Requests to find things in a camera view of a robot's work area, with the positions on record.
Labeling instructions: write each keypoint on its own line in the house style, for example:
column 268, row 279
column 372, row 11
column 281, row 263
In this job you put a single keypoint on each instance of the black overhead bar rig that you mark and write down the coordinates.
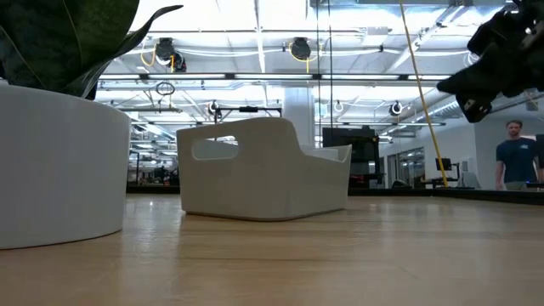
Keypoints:
column 248, row 109

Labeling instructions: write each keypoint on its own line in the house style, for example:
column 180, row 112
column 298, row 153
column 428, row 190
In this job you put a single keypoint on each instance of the black monitor on stand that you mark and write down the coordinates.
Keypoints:
column 444, row 165

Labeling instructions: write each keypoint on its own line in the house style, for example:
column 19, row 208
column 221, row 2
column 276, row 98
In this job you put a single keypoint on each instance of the yellow slanted pole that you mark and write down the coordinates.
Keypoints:
column 421, row 89

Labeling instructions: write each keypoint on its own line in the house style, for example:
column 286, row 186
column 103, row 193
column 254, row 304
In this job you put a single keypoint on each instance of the black machine cabinet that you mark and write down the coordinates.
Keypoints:
column 365, row 157

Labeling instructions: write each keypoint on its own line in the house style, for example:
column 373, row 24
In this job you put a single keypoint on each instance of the long ceiling light rail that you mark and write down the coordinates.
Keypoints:
column 297, row 77

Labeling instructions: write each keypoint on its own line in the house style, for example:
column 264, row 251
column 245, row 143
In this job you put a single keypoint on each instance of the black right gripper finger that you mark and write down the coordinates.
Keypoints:
column 474, row 81
column 474, row 108

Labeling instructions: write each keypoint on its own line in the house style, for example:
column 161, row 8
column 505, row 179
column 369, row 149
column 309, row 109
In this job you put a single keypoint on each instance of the person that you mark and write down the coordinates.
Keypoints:
column 517, row 159

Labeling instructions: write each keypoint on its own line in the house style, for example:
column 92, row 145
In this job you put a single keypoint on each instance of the white round plant pot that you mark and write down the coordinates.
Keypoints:
column 59, row 170

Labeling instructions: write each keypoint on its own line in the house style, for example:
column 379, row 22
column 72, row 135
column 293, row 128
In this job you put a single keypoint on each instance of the dark green leafy plant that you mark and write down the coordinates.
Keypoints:
column 51, row 38

